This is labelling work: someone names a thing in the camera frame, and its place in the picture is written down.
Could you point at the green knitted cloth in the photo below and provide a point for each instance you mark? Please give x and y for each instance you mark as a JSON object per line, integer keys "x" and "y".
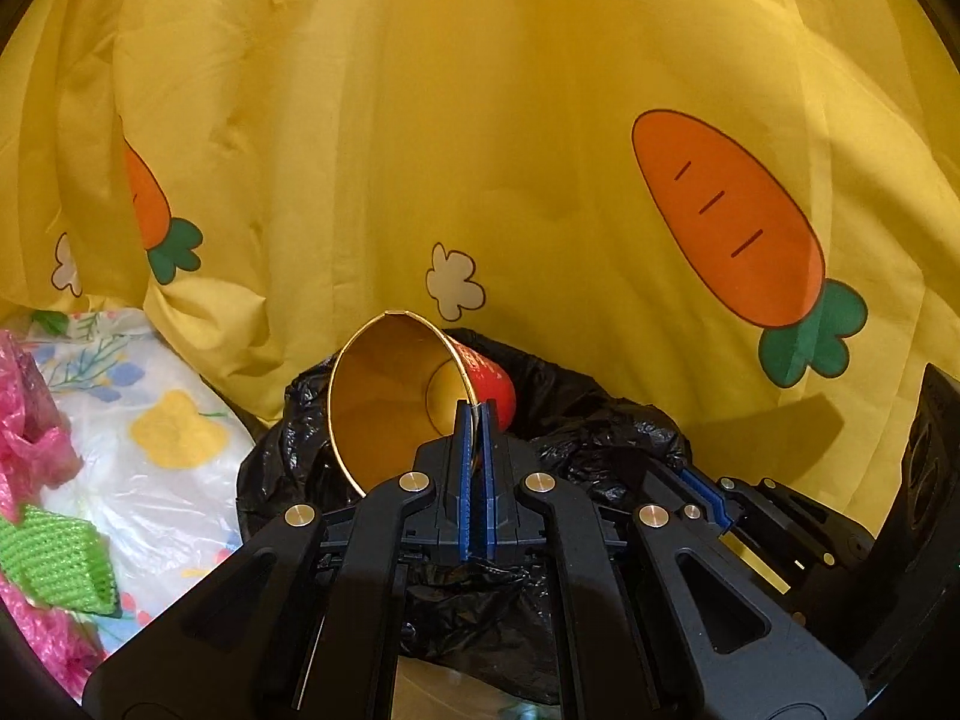
{"x": 52, "y": 555}

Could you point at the floral plastic tablecloth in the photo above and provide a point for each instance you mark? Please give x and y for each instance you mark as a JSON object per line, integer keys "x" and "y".
{"x": 165, "y": 450}

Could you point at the black trash bag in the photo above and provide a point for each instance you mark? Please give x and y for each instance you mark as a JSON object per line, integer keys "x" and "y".
{"x": 300, "y": 450}

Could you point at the large pink plastic bag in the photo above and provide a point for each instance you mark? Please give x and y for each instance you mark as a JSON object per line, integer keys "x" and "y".
{"x": 30, "y": 427}

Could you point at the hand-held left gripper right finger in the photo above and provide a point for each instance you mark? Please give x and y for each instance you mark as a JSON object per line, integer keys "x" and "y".
{"x": 489, "y": 480}

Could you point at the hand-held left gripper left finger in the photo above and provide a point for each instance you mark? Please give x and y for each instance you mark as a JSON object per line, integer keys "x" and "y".
{"x": 466, "y": 480}

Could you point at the red paper cup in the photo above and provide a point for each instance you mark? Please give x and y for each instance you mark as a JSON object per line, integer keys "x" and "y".
{"x": 390, "y": 397}

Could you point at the small pink plastic bag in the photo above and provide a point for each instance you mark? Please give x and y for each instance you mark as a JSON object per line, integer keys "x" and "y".
{"x": 52, "y": 645}

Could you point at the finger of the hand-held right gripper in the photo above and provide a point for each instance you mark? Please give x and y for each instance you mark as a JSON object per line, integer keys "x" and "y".
{"x": 701, "y": 493}

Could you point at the yellow carrot print curtain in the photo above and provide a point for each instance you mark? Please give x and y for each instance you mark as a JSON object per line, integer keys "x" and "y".
{"x": 487, "y": 165}

